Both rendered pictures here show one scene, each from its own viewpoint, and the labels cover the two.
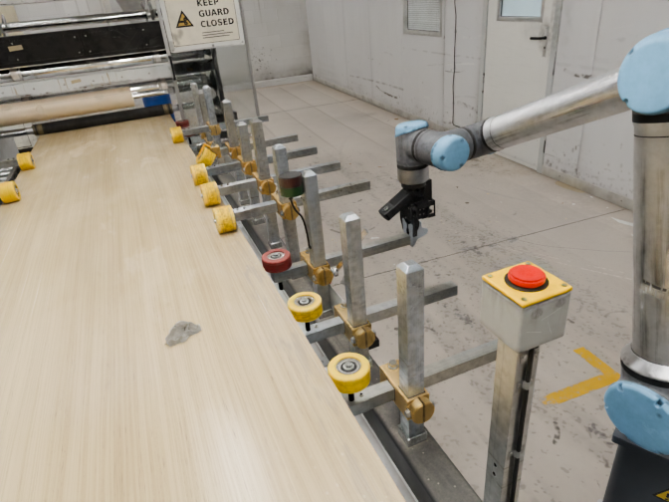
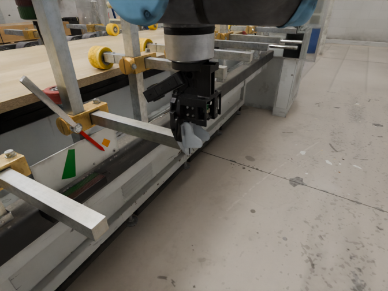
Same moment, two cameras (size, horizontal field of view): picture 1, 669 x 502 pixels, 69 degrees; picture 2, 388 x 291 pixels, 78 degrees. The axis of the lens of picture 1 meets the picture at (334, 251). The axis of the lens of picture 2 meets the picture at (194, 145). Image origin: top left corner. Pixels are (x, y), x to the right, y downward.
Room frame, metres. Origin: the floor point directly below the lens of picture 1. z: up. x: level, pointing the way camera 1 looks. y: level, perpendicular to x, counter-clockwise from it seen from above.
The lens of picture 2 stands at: (1.02, -0.61, 1.12)
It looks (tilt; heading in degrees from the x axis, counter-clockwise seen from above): 31 degrees down; 49
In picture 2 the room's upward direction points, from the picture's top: straight up
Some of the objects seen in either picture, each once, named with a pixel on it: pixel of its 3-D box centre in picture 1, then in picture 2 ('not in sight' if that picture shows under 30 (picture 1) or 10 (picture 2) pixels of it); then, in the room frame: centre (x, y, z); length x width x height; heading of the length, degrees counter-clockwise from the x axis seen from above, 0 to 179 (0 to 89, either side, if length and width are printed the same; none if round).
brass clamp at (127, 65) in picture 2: (285, 205); (138, 62); (1.43, 0.14, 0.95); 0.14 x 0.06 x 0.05; 20
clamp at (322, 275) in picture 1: (315, 267); (83, 117); (1.20, 0.06, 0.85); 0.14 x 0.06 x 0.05; 20
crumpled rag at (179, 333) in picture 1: (179, 329); not in sight; (0.87, 0.35, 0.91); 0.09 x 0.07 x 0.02; 144
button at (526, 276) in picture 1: (526, 278); not in sight; (0.46, -0.21, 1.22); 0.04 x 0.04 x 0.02
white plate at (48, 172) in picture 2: (334, 301); (82, 157); (1.16, 0.01, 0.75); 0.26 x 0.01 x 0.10; 20
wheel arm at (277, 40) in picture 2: (259, 143); (246, 37); (2.20, 0.29, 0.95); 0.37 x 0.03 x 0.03; 110
